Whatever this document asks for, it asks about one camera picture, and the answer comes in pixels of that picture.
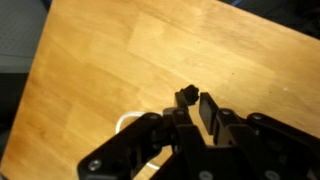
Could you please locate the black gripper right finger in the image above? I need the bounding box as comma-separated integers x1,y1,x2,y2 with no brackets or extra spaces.
199,92,320,180

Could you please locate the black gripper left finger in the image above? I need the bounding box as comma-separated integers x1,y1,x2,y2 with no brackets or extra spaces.
78,90,214,180

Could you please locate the white rope with black tip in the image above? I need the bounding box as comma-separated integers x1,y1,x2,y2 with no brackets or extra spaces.
114,84,201,171

